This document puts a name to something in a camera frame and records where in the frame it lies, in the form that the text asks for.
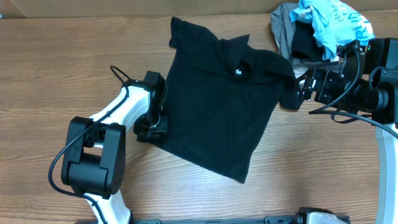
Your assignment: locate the black polo shirt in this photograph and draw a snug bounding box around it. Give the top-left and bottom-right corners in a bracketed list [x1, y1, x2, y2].
[157, 17, 302, 183]

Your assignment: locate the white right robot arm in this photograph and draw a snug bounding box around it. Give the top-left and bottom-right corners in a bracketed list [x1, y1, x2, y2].
[297, 37, 397, 223]

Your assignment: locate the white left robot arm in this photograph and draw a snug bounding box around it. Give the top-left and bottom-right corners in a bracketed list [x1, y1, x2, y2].
[61, 67, 168, 223]

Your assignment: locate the white beige folded garment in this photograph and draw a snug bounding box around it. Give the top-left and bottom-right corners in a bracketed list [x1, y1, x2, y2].
[278, 49, 310, 78]

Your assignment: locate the black folded garment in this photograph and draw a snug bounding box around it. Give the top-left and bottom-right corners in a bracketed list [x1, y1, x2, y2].
[292, 21, 324, 62]

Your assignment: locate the light blue printed shirt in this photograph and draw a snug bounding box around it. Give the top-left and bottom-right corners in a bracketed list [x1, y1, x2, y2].
[290, 0, 375, 60]

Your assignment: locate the grey folded garment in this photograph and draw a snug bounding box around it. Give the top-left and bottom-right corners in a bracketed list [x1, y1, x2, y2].
[271, 2, 338, 67]

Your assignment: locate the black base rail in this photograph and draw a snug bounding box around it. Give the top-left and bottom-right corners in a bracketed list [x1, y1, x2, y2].
[130, 215, 296, 224]

